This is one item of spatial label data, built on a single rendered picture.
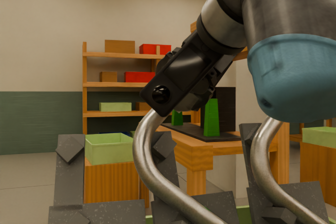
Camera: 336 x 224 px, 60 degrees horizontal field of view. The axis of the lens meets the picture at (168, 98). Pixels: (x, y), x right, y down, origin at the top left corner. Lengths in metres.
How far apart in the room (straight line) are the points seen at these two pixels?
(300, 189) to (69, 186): 0.41
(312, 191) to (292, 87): 0.44
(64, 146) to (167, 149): 0.17
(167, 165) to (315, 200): 0.29
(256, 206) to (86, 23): 6.21
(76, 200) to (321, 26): 0.42
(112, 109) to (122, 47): 1.26
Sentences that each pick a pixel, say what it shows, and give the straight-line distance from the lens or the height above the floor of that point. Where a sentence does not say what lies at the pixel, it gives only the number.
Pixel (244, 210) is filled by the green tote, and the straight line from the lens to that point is 0.70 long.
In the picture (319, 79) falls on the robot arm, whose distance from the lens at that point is 0.20.
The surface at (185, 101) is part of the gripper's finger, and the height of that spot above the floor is 1.19.
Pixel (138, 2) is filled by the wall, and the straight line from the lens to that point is 6.86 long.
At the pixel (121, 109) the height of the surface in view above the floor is 0.88.
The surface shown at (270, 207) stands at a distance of 0.56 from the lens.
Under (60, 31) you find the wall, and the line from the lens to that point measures 6.55.
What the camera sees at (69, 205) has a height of 1.03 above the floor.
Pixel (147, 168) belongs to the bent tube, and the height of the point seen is 1.09.
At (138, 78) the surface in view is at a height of 1.52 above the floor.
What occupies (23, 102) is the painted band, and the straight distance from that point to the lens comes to 6.49.
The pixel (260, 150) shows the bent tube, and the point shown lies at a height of 1.11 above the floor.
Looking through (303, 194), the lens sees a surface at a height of 1.02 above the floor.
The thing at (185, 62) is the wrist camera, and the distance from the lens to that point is 0.37.
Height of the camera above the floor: 1.21
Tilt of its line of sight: 1 degrees down
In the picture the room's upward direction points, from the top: straight up
